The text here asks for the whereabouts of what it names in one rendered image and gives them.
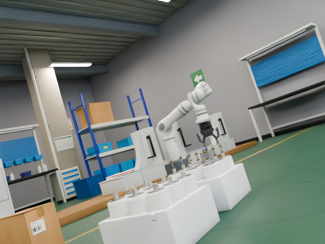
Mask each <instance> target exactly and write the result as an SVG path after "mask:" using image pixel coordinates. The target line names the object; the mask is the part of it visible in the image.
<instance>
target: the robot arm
mask: <svg viewBox="0 0 325 244"><path fill-rule="evenodd" d="M211 93H212V89H211V88H210V87H209V85H207V84H206V83H205V82H204V81H201V82H200V83H198V84H197V85H196V87H195V90H194V91H192V92H190V93H188V95H187V98H188V100H187V101H183V102H181V103H180V104H179V105H178V106H177V107H176V108H175V109H174V110H173V111H172V112H171V113H170V114H169V115H168V116H167V117H165V118H164V119H162V120H161V121H160V122H159V123H158V126H157V128H158V130H159V131H160V132H164V138H163V140H164V143H165V147H166V150H167V151H166V153H167V156H168V160H169V163H170V159H171V160H172V161H173V162H176V161H179V160H180V159H179V158H180V157H179V156H180V152H179V148H178V145H177V142H176V139H175V132H174V128H173V125H172V124H173V123H174V122H176V121H177V120H179V119H181V118H183V117H184V116H185V115H187V114H188V113H189V112H190V111H191V110H192V109H194V111H195V114H196V117H197V121H196V124H199V128H200V133H198V134H196V135H197V137H198V140H199V142H200V143H203V144H204V147H205V148H206V149H207V145H206V143H205V139H206V137H208V136H213V137H214V138H215V140H216V143H217V145H218V143H219V142H218V138H219V137H220V134H219V130H218V128H217V127H216V128H213V127H212V124H211V121H210V120H211V118H210V117H209V115H208V113H207V110H206V107H205V105H198V104H199V103H200V102H201V101H203V100H204V99H205V98H207V97H208V96H209V95H210V94H211ZM214 130H215V131H217V135H218V136H215V135H214V134H213V131H214ZM200 134H202V135H203V141H202V140H201V139H200Z"/></svg>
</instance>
